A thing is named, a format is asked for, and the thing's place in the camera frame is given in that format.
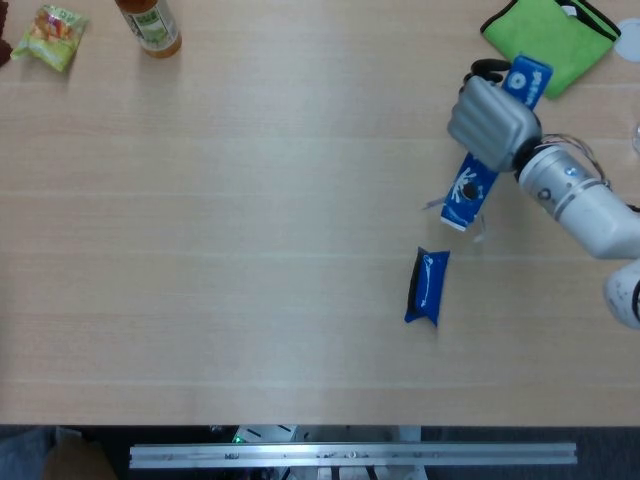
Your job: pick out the green microfiber cloth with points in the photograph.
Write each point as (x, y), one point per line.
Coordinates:
(548, 41)

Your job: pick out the blue cookie box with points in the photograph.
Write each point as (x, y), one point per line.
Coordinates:
(480, 177)

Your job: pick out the dark red object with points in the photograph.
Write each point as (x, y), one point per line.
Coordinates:
(4, 39)

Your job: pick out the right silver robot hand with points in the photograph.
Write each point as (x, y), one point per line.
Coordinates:
(492, 122)

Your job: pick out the aluminium profile rail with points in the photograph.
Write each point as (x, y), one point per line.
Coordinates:
(350, 454)

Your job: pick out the green snack packet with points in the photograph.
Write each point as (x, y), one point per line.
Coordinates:
(51, 36)

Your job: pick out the clear glass object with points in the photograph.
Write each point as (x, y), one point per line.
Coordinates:
(636, 139)

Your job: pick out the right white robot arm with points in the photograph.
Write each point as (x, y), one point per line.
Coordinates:
(585, 200)

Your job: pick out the orange drink bottle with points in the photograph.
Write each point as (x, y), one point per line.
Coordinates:
(152, 26)

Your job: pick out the small blue cookie packet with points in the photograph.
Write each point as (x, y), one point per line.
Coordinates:
(429, 287)

